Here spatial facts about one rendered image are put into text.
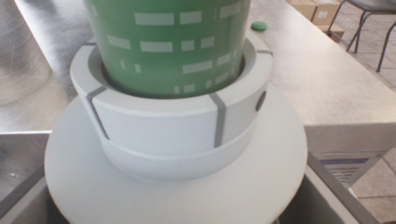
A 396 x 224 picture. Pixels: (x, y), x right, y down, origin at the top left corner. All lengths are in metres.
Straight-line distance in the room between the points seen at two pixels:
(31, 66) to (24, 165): 0.08
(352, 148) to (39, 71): 0.25
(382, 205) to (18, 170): 1.55
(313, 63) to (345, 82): 0.03
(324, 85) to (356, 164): 0.07
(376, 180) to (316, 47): 1.45
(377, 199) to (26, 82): 1.57
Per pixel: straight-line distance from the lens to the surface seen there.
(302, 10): 3.01
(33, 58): 0.20
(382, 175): 1.71
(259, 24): 0.27
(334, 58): 0.24
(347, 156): 0.20
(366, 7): 2.36
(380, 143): 0.21
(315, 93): 0.18
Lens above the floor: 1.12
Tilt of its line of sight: 43 degrees down
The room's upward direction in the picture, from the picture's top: straight up
